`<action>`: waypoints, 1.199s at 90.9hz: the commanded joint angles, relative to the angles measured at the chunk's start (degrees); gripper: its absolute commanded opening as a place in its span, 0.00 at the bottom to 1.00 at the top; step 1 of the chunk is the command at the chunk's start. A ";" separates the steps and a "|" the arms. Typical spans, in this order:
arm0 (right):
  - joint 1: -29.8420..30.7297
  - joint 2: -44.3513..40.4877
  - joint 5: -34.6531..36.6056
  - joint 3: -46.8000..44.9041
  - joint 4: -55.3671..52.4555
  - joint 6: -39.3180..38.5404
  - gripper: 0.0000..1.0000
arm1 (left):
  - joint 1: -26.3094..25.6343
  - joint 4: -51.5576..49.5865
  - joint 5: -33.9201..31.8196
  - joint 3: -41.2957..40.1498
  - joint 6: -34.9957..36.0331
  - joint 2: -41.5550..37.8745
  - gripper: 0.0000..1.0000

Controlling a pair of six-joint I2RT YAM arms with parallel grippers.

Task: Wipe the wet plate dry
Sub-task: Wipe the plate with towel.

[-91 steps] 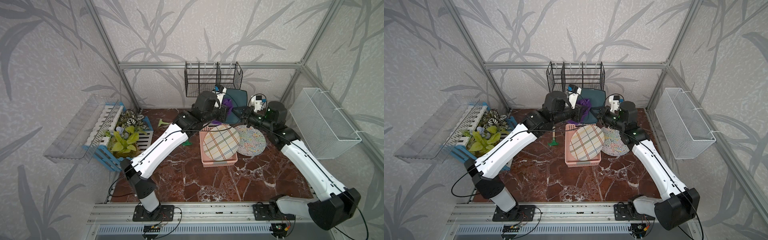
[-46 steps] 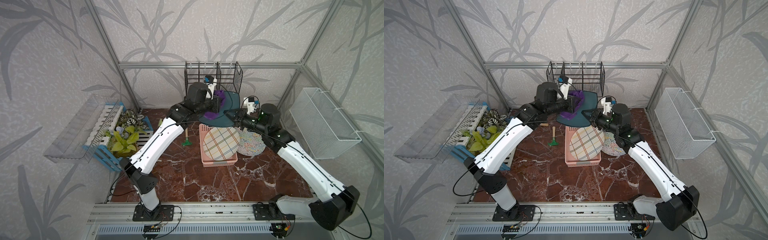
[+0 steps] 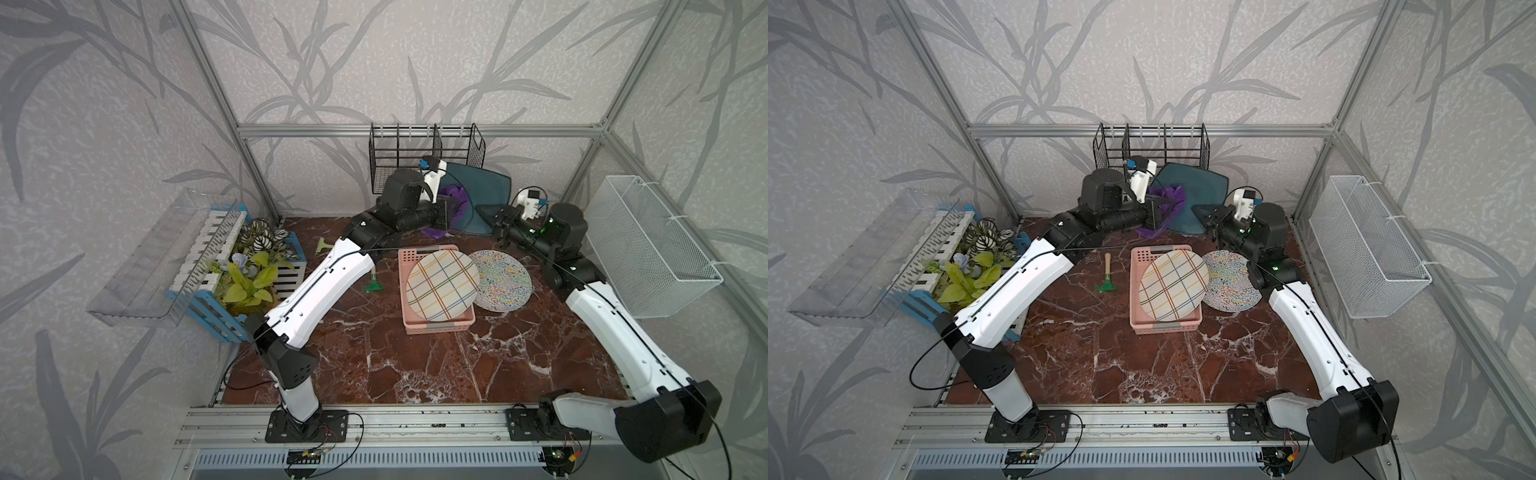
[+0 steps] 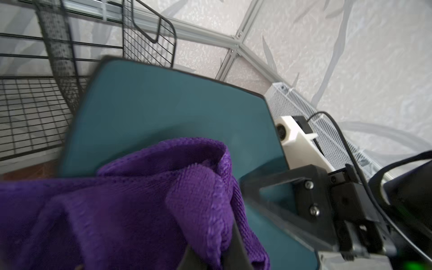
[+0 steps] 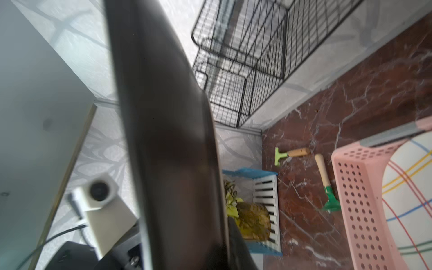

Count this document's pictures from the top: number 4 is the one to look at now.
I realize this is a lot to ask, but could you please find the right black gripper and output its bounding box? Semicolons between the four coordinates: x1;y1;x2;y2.
240;164;397;261

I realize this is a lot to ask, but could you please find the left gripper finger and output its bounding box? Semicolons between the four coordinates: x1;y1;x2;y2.
177;222;254;270

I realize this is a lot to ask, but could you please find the purple microfiber cloth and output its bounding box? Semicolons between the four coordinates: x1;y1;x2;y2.
1;138;271;270

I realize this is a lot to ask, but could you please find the dark teal square plate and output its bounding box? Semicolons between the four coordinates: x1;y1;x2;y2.
57;56;321;270

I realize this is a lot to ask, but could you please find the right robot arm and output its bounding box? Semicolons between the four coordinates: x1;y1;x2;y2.
240;151;432;269

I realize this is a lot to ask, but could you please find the white mesh wall basket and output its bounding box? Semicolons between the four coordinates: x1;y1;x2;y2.
264;82;381;180

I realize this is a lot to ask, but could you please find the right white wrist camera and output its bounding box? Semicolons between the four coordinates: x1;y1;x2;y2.
275;116;335;173

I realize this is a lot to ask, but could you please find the black wire wall basket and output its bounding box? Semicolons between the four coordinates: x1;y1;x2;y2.
1;1;177;160

